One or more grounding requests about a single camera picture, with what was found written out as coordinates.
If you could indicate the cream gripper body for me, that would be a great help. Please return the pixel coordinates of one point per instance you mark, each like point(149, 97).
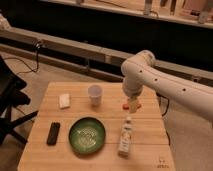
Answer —
point(133, 104)

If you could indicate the white sponge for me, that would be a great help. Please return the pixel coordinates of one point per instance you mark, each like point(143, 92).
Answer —
point(64, 101)

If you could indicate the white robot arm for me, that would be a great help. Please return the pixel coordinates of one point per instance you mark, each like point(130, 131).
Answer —
point(139, 71)

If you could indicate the green ceramic bowl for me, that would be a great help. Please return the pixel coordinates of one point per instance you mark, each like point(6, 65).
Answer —
point(87, 136)

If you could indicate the orange carrot toy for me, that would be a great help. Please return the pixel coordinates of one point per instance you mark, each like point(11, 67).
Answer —
point(126, 107)

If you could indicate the white plastic bottle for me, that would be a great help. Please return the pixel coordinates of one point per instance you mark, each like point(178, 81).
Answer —
point(125, 138)

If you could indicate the black remote control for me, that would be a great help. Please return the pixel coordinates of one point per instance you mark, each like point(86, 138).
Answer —
point(53, 133)

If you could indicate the black office chair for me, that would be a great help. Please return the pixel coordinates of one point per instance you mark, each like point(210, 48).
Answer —
point(11, 95)

